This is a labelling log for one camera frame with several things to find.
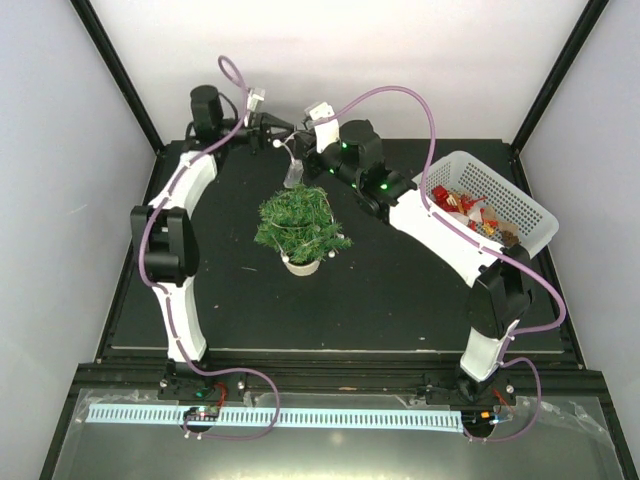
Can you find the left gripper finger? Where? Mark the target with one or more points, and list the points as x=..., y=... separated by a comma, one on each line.
x=278, y=126
x=280, y=142

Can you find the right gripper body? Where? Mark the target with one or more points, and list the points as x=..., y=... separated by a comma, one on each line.
x=312, y=169

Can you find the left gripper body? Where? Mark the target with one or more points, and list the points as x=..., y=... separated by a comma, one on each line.
x=256, y=132

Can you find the small green christmas tree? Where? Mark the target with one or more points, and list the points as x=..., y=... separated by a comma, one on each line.
x=300, y=226

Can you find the red gift box ornament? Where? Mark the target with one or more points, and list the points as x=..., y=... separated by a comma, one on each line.
x=441, y=196

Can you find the white perforated plastic basket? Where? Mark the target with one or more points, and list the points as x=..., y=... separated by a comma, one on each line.
x=464, y=174

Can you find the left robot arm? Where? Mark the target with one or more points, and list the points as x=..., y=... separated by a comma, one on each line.
x=168, y=255

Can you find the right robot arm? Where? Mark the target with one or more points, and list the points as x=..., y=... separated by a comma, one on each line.
x=499, y=278

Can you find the brown pine cone ornament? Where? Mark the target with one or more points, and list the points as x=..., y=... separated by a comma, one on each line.
x=509, y=238

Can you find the small circuit board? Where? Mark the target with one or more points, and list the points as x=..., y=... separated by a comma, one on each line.
x=201, y=413

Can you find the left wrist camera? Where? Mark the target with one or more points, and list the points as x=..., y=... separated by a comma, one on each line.
x=255, y=98

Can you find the left black frame post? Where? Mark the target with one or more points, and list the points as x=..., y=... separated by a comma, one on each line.
x=101, y=40

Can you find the black frame post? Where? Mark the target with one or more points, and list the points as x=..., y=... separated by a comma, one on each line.
x=101, y=40
x=569, y=52

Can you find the right black frame post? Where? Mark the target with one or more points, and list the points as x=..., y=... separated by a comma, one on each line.
x=569, y=52

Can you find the light blue slotted cable duct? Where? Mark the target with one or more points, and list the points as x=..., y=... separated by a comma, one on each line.
x=264, y=417

